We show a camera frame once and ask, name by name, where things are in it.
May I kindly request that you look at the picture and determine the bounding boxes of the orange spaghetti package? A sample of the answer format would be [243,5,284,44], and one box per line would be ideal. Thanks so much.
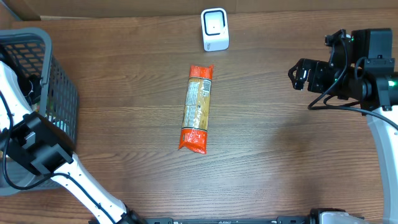
[178,65,214,154]

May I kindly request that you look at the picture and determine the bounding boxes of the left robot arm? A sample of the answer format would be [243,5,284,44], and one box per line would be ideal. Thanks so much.
[1,62,144,223]

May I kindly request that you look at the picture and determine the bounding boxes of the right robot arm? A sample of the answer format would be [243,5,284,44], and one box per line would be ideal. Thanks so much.
[288,28,397,223]

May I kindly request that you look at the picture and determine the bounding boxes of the white barcode scanner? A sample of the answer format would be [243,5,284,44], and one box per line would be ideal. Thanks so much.
[201,7,229,52]

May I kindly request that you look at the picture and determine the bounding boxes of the grey plastic shopping basket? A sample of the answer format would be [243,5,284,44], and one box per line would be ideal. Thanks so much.
[1,28,79,196]

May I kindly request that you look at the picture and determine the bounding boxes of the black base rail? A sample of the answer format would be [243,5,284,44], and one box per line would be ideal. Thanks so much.
[88,207,366,224]

